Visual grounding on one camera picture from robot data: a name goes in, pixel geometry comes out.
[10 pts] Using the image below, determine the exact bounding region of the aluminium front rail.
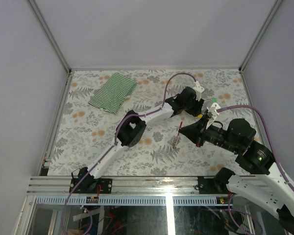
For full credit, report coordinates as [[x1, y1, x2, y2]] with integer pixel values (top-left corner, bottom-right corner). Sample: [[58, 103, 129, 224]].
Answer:
[[26, 175, 260, 196]]

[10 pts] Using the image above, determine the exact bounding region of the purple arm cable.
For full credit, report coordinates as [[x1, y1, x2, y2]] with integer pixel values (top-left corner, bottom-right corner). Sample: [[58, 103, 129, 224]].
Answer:
[[217, 105, 294, 235], [60, 72, 198, 235]]

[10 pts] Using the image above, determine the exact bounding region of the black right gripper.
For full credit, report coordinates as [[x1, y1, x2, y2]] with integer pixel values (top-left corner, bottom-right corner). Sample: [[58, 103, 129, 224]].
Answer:
[[178, 114, 239, 153]]

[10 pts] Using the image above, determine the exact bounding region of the blue slotted cable duct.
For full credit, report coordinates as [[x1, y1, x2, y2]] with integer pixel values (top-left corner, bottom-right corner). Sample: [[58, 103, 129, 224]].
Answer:
[[36, 195, 220, 206]]

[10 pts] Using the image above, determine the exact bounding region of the silver keys bunch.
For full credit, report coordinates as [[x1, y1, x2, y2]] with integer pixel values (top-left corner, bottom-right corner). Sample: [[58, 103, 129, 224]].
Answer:
[[172, 136, 180, 149]]

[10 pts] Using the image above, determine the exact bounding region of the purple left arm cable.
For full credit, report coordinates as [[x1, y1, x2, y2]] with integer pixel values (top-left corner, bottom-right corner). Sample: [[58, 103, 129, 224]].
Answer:
[[60, 72, 198, 235]]

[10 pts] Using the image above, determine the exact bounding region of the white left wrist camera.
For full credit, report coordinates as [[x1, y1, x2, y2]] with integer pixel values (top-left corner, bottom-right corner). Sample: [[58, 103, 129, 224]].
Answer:
[[192, 81, 205, 101]]

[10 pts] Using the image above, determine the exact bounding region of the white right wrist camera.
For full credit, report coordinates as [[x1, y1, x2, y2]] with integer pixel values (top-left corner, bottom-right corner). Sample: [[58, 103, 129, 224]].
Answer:
[[206, 102, 221, 129]]

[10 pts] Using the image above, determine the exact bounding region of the green white striped cloth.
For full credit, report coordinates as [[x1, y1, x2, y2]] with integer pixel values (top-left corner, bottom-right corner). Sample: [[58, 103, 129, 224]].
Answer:
[[88, 73, 137, 114]]

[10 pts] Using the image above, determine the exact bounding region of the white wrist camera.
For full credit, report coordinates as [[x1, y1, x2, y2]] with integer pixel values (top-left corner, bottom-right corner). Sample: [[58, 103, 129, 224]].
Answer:
[[206, 102, 221, 129], [192, 81, 205, 101]]

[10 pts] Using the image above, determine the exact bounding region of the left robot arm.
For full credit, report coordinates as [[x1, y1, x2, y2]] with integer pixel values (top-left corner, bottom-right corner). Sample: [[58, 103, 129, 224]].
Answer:
[[70, 84, 204, 193]]

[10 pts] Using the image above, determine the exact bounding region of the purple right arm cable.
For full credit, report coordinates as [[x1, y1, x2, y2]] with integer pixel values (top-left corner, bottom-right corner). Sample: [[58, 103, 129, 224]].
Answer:
[[217, 105, 294, 235]]

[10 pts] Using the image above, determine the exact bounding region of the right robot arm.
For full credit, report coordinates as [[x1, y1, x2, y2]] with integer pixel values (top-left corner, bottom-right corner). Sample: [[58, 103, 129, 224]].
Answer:
[[179, 115, 294, 235]]

